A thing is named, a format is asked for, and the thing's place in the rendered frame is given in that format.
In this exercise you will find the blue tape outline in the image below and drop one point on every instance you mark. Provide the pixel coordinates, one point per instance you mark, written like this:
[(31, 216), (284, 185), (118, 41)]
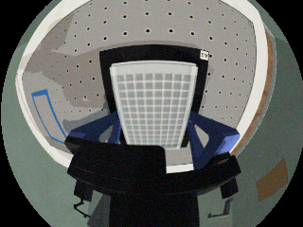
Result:
[(44, 92)]

